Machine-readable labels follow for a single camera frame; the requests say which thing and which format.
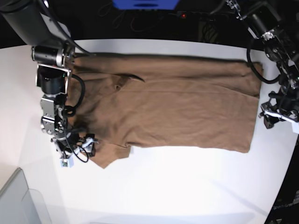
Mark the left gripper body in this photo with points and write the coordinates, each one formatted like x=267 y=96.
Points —
x=284 y=106

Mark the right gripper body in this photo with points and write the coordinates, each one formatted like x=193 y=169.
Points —
x=72 y=145

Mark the brown t-shirt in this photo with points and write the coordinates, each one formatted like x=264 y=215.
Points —
x=155 y=101

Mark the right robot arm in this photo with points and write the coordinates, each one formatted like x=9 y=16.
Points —
x=63 y=92

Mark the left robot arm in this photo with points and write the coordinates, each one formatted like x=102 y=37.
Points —
x=263 y=23

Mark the grey plastic bin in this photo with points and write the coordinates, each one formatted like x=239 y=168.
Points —
x=21 y=205

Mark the black power strip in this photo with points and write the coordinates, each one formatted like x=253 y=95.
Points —
x=200 y=16

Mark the blue panel with oval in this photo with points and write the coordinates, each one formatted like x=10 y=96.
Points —
x=145 y=4

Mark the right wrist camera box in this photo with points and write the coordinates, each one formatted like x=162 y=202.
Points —
x=66 y=162

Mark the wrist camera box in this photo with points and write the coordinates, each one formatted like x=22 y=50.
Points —
x=295 y=127
x=66 y=162

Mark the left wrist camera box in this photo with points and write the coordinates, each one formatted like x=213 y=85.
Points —
x=295 y=127

